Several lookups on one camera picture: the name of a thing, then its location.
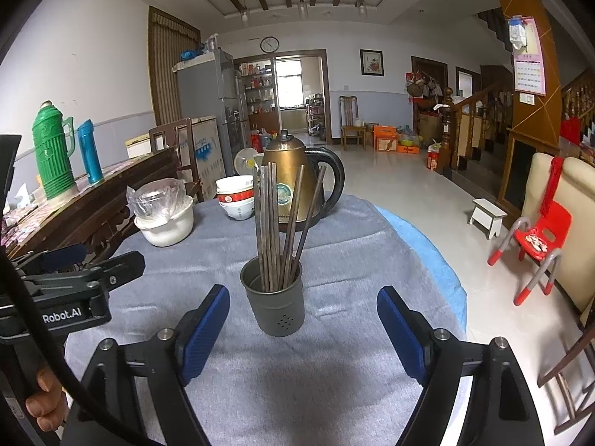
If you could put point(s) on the grey metal chopstick holder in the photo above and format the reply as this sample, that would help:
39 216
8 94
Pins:
274 306

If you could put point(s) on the blue table cover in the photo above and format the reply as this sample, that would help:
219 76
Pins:
446 278

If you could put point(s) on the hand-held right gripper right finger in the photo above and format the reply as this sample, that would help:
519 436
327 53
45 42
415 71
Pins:
402 334

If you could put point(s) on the grey tablecloth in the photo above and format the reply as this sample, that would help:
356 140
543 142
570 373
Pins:
348 260

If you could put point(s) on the dark wooden dining chair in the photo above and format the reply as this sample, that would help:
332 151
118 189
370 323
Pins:
562 361

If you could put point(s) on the person's left hand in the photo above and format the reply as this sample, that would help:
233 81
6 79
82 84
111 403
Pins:
46 404

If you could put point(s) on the clear plastic bag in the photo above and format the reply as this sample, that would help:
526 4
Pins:
153 195

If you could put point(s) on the brown wooden chair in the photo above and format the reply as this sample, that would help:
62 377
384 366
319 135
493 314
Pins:
169 139

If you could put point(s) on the white chest freezer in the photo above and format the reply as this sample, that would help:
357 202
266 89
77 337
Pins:
207 148

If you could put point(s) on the pink wall calendar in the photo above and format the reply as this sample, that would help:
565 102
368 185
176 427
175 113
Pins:
530 65

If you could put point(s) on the round wall clock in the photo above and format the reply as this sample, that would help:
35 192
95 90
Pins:
269 44

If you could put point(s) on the red child chair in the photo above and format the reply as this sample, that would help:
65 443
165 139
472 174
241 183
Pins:
544 234

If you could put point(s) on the small white stool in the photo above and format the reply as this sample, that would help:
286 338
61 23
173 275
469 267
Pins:
488 206

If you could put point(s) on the cream box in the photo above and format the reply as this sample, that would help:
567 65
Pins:
138 146

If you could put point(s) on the white table fan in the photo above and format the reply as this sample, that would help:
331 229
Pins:
244 162

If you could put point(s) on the tall-backed wooden chair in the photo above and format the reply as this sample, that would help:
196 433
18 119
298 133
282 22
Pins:
352 121

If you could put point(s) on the grey refrigerator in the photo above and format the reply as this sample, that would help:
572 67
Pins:
209 93

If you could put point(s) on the brown striped curtain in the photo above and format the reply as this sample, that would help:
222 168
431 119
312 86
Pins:
172 65

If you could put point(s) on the blue thermos flask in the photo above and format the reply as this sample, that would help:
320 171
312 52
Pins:
90 153

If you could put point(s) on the brass electric kettle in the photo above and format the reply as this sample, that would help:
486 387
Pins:
286 172

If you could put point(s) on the bunch of dark chopsticks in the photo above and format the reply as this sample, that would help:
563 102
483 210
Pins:
269 223

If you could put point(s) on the wooden staircase railing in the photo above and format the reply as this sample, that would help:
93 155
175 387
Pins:
474 121

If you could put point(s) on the orange cardboard box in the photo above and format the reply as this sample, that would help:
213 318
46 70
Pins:
386 137

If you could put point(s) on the green thermos jug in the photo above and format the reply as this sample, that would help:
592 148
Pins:
53 158

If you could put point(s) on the flat orange box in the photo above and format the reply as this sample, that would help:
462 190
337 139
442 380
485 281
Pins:
408 149

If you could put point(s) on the white plastic basin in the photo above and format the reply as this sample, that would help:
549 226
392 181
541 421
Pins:
167 234

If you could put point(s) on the framed wall picture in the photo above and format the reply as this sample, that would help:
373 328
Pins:
373 62

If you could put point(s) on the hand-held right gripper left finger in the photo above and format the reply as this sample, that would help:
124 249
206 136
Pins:
204 334

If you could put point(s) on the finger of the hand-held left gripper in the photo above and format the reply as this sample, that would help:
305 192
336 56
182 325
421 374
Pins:
121 267
65 255

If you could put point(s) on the plain white bowl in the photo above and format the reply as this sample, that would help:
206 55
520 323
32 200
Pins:
234 185

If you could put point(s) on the white bowl with red band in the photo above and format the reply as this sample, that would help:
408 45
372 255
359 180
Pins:
234 197

